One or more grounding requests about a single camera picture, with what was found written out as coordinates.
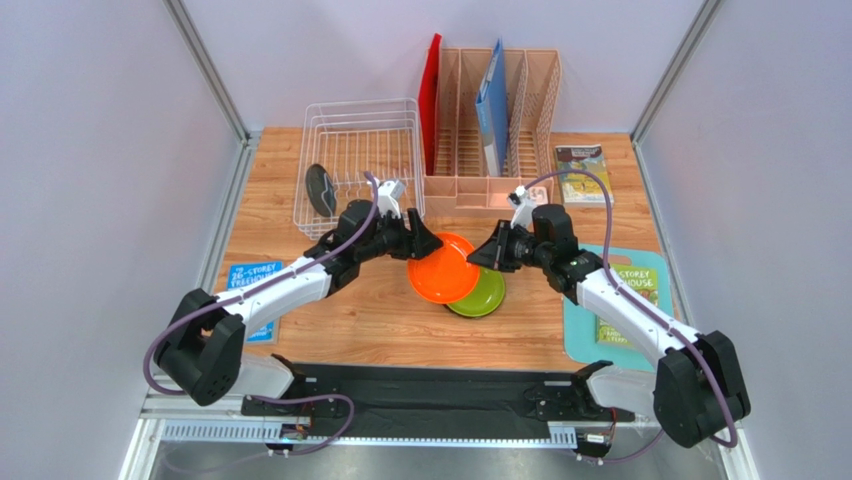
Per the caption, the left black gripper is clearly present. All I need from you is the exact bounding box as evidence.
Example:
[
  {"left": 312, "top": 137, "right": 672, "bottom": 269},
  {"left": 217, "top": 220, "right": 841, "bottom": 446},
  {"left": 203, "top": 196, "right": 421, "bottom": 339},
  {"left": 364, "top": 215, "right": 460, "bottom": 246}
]
[{"left": 356, "top": 208, "right": 445, "bottom": 264}]

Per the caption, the green plate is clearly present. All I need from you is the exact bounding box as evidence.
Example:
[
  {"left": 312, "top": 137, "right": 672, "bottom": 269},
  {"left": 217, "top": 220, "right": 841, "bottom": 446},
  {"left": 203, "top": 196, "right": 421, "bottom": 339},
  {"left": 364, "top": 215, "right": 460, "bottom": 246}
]
[{"left": 449, "top": 268, "right": 507, "bottom": 313}]

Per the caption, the orange plate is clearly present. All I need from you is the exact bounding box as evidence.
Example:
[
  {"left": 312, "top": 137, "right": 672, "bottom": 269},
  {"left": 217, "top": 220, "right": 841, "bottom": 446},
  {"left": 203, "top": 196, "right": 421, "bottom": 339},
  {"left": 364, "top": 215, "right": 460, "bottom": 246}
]
[{"left": 406, "top": 232, "right": 480, "bottom": 304}]

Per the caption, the red floral plate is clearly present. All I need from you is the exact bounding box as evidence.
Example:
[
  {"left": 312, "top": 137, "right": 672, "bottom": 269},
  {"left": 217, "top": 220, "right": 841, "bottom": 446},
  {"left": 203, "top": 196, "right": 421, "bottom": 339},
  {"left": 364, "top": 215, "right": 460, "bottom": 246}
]
[{"left": 443, "top": 304, "right": 493, "bottom": 320}]

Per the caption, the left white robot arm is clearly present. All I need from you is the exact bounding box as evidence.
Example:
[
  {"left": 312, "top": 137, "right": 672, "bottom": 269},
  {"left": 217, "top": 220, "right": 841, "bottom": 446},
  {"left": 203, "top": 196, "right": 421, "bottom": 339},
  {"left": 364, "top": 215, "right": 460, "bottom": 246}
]
[{"left": 143, "top": 200, "right": 443, "bottom": 406}]

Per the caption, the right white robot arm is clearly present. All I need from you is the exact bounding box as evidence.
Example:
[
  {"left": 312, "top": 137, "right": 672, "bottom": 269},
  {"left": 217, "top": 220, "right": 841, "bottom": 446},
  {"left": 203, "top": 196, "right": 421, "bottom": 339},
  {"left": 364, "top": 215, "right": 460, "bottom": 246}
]
[{"left": 467, "top": 204, "right": 751, "bottom": 448}]

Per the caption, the pink desk file organizer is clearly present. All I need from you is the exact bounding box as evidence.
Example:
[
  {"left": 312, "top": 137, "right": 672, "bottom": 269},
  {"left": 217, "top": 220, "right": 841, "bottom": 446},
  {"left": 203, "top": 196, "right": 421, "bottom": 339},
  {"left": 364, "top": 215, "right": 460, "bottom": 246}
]
[{"left": 423, "top": 45, "right": 562, "bottom": 218}]

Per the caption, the white power adapter cube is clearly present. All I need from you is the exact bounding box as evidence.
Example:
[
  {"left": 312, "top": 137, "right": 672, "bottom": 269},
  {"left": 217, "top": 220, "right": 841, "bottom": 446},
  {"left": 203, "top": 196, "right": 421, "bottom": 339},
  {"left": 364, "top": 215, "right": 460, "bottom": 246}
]
[{"left": 528, "top": 186, "right": 549, "bottom": 205}]

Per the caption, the illustrated book back right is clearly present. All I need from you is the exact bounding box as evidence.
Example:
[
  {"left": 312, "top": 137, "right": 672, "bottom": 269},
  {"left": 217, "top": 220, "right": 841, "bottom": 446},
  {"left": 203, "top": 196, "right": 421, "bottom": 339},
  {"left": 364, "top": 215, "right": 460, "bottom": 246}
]
[{"left": 554, "top": 144, "right": 614, "bottom": 208}]

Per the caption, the teal cutting board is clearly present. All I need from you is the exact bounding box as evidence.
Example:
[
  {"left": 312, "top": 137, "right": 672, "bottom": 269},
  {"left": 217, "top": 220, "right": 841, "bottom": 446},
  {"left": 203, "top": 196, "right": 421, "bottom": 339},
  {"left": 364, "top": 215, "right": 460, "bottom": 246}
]
[{"left": 563, "top": 247, "right": 676, "bottom": 372}]

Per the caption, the blue folder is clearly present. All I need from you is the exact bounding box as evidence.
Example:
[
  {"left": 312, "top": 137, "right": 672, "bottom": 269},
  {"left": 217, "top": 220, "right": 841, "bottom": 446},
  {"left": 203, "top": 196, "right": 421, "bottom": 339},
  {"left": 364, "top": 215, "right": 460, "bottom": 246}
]
[{"left": 475, "top": 38, "right": 509, "bottom": 177}]

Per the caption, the red folder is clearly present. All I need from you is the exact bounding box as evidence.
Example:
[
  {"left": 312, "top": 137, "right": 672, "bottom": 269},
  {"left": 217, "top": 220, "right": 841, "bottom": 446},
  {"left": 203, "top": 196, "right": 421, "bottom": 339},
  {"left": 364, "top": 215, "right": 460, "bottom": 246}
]
[{"left": 417, "top": 33, "right": 443, "bottom": 176}]

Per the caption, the green storey treehouse book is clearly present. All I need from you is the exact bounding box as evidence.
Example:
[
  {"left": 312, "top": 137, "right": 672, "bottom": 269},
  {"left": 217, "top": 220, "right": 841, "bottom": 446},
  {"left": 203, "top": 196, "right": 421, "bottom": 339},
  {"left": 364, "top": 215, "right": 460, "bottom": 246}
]
[{"left": 595, "top": 264, "right": 659, "bottom": 350}]

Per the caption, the blue storey treehouse book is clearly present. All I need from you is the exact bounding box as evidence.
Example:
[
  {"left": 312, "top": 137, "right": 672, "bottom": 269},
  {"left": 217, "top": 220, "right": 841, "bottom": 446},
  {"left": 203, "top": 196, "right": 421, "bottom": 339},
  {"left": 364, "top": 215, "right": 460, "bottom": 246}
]
[{"left": 225, "top": 260, "right": 283, "bottom": 345}]

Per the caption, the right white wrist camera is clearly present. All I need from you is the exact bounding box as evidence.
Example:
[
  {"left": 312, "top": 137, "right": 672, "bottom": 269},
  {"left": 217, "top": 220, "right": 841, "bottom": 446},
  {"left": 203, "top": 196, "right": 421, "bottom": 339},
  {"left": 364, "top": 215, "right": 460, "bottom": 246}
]
[{"left": 507, "top": 185, "right": 540, "bottom": 229}]

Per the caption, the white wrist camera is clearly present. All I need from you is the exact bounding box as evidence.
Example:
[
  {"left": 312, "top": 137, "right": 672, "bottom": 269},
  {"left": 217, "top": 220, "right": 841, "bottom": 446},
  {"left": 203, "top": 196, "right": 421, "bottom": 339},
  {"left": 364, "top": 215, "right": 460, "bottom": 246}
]
[
  {"left": 374, "top": 179, "right": 406, "bottom": 219},
  {"left": 507, "top": 185, "right": 540, "bottom": 229}
]

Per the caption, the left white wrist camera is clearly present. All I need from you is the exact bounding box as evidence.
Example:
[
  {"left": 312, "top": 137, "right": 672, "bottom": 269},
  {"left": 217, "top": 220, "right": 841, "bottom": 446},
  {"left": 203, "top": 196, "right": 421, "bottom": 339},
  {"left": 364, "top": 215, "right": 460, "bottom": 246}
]
[{"left": 374, "top": 179, "right": 406, "bottom": 219}]

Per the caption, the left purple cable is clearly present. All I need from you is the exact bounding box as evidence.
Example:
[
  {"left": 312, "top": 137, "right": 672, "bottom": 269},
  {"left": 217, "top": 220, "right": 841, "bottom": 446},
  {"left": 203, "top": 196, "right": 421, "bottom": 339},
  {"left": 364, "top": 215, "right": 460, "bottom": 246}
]
[{"left": 142, "top": 170, "right": 381, "bottom": 458}]

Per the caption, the purple cable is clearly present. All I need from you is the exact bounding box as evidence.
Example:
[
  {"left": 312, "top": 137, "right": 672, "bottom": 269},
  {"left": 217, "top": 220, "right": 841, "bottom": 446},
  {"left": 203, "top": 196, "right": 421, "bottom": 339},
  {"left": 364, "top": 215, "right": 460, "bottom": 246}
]
[
  {"left": 522, "top": 168, "right": 740, "bottom": 465},
  {"left": 142, "top": 170, "right": 381, "bottom": 458}
]

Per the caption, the white wire dish rack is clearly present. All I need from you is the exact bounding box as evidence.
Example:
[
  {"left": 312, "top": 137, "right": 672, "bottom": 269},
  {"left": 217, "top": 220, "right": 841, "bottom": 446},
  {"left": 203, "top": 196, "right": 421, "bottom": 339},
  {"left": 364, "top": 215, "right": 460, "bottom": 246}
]
[{"left": 293, "top": 98, "right": 426, "bottom": 240}]

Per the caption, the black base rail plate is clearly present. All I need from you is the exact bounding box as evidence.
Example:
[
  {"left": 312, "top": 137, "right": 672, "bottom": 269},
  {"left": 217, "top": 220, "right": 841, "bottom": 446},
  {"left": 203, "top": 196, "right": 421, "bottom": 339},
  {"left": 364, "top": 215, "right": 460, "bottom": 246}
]
[{"left": 240, "top": 363, "right": 635, "bottom": 440}]

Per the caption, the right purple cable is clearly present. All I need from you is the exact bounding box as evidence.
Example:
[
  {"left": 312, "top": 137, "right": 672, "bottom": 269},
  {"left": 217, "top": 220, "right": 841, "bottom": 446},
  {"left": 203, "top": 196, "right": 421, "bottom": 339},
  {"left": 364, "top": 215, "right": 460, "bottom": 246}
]
[{"left": 522, "top": 168, "right": 740, "bottom": 465}]

